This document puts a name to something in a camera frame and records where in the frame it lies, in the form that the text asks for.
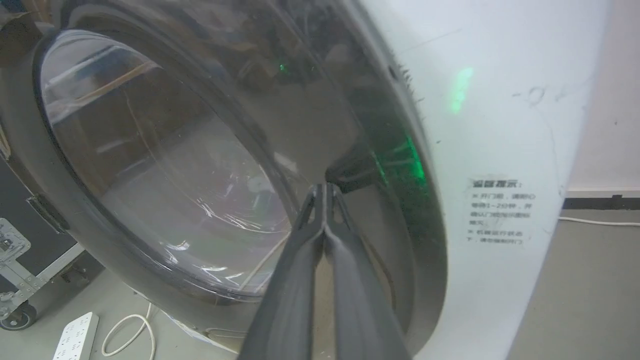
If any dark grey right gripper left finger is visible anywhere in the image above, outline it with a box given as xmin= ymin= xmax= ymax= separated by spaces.
xmin=238 ymin=183 xmax=327 ymax=360

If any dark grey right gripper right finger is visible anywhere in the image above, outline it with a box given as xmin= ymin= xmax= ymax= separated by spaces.
xmin=323 ymin=183 xmax=412 ymax=360

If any round glass washing machine door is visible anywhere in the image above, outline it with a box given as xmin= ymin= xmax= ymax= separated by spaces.
xmin=0 ymin=0 xmax=447 ymax=357

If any white washing machine body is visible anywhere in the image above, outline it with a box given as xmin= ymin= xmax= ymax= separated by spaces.
xmin=345 ymin=0 xmax=612 ymax=360

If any white power strip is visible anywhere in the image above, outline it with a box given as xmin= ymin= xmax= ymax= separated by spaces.
xmin=52 ymin=312 xmax=100 ymax=360

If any black flight case with castors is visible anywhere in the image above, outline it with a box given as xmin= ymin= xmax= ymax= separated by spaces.
xmin=0 ymin=125 xmax=103 ymax=332

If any white power strip cable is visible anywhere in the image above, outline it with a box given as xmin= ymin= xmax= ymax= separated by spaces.
xmin=101 ymin=302 xmax=157 ymax=360

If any thin white floor cable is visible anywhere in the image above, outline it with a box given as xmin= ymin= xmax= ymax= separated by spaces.
xmin=558 ymin=216 xmax=640 ymax=227

